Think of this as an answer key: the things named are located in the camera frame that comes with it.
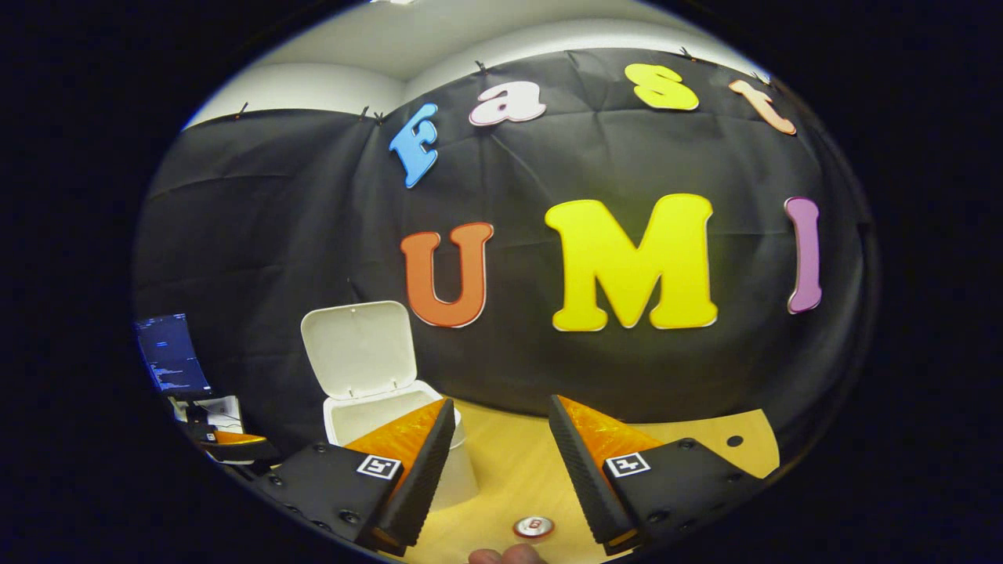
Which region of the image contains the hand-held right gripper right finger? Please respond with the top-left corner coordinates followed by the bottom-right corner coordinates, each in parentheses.
top-left (547, 394), bottom-right (773, 555)

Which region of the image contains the black backdrop cloth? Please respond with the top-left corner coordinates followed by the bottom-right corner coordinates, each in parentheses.
top-left (132, 47), bottom-right (878, 471)

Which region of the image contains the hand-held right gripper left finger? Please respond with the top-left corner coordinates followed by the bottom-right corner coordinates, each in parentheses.
top-left (251, 397), bottom-right (457, 557)

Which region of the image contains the white desktop garbage bin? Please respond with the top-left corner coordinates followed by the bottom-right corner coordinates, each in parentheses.
top-left (300, 300), bottom-right (480, 512)

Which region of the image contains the white paper sheet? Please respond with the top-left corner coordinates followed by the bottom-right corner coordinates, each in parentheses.
top-left (192, 396), bottom-right (245, 436)

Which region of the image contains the wooden desktop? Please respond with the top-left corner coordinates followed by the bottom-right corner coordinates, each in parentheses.
top-left (392, 398), bottom-right (780, 564)

